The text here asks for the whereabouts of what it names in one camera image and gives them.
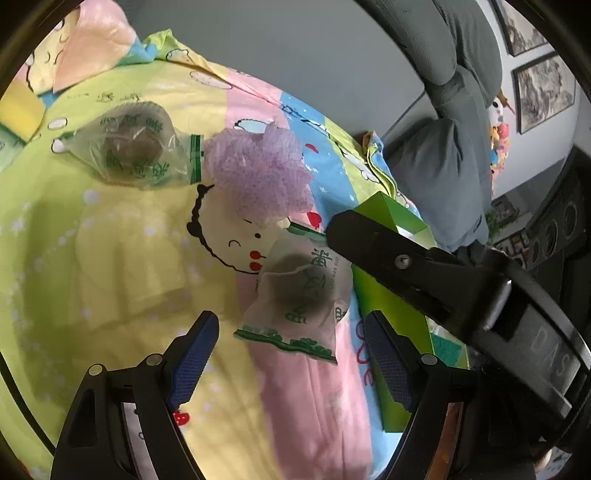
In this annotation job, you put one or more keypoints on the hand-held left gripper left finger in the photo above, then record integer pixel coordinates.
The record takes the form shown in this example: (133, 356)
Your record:
(194, 360)

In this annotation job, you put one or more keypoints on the green-printed plastic bag with fruit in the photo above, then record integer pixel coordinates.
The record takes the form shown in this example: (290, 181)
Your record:
(295, 295)
(134, 147)

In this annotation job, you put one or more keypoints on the green houseplant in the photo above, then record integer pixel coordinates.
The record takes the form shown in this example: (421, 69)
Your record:
(496, 219)

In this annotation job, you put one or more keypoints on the yellow sponge with green scourer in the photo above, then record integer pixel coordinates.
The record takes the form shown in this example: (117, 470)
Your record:
(18, 110)
(448, 350)

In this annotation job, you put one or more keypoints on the grey textured cushion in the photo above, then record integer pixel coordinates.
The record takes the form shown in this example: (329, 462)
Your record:
(434, 184)
(443, 46)

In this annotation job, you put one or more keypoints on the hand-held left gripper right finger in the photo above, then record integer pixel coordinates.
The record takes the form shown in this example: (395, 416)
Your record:
(390, 364)

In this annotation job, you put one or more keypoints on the green cardboard box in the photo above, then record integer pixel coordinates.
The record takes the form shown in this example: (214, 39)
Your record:
(390, 212)

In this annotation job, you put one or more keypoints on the purple mesh bath pouf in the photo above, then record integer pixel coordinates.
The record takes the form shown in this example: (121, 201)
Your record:
(258, 175)

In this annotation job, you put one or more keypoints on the cartoon printed bedsheet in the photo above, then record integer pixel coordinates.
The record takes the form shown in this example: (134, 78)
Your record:
(115, 254)

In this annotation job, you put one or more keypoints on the row of plush toys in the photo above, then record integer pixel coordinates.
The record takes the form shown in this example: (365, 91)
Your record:
(498, 138)

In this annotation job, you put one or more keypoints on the framed wall picture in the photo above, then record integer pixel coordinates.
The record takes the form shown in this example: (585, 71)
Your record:
(519, 23)
(545, 92)

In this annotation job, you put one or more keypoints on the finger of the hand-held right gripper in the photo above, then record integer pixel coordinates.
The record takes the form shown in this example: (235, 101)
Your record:
(392, 263)

